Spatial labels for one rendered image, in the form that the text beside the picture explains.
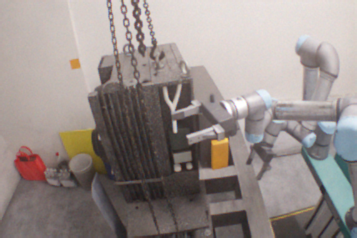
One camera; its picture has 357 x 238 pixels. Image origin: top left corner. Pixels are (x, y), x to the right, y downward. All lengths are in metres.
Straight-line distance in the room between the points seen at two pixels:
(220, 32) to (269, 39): 0.47
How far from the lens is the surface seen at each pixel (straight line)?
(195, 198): 1.45
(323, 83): 1.12
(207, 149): 1.14
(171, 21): 2.13
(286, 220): 2.10
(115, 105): 1.07
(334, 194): 1.31
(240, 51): 2.30
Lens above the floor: 2.06
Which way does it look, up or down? 35 degrees down
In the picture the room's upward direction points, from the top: 7 degrees counter-clockwise
